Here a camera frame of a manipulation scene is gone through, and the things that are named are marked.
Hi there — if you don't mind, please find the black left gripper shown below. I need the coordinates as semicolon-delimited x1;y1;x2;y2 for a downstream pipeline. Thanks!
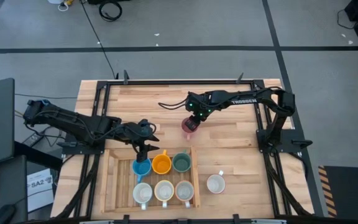
129;119;160;163

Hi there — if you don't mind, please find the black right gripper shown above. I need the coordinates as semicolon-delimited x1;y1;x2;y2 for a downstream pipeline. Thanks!
184;92;213;131

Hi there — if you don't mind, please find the plain pink mug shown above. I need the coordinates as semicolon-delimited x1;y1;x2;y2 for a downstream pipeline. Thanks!
181;117;198;141

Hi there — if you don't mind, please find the plain blue mug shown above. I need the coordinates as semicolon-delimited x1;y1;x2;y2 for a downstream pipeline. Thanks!
131;157;152;184

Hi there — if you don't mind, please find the plain yellow mug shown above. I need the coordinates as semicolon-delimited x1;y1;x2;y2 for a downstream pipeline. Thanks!
151;149;172;175

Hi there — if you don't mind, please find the plain green mug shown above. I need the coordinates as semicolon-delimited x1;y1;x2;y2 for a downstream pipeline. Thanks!
172;149;193;174

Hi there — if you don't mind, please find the blue tile-pattern white mug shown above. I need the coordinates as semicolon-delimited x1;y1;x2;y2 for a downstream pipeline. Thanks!
132;182;154;211

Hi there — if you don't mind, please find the orange leaf-pattern white mug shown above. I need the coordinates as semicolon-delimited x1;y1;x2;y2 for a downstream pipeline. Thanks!
154;180;175;208

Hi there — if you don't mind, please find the yellow dot-pattern white mug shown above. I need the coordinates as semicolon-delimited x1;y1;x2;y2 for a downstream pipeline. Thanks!
174;180;195;208

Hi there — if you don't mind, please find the grey ikat-pattern white mug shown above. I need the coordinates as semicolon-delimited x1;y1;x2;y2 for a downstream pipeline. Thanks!
206;170;226;195

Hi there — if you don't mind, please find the light wooden slatted tray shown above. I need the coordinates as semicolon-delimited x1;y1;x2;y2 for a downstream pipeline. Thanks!
99;146;201;214

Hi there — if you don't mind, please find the white printed paper sign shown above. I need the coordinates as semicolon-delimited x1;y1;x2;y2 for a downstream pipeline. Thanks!
26;167;55;213

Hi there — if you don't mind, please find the black power strip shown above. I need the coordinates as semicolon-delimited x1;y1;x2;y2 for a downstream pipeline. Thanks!
22;132;45;147

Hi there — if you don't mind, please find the black computer mouse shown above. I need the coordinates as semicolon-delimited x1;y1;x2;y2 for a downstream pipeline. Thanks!
0;203;17;224

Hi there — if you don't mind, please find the black hazard-striped floor mat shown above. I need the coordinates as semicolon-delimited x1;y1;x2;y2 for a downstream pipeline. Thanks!
318;164;358;218

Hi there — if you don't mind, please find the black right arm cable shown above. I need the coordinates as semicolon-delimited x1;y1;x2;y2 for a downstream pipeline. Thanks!
158;99;188;110

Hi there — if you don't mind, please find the black aluminium table frame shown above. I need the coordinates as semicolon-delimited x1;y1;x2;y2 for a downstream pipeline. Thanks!
50;70;324;224

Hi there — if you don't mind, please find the long black floor cable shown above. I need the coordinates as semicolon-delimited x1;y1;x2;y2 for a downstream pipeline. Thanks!
79;0;118;80

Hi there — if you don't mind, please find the coiled black cable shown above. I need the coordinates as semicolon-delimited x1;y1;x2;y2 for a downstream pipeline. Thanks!
98;0;123;22

